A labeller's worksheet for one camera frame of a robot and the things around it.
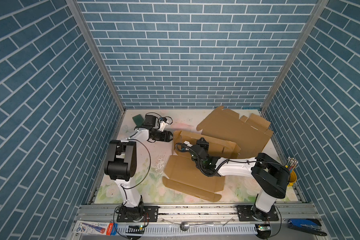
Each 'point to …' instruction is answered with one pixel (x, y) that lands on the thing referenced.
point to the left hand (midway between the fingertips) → (169, 136)
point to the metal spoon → (185, 226)
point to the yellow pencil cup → (291, 164)
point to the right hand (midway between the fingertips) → (203, 136)
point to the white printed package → (96, 228)
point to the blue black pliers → (308, 225)
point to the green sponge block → (138, 120)
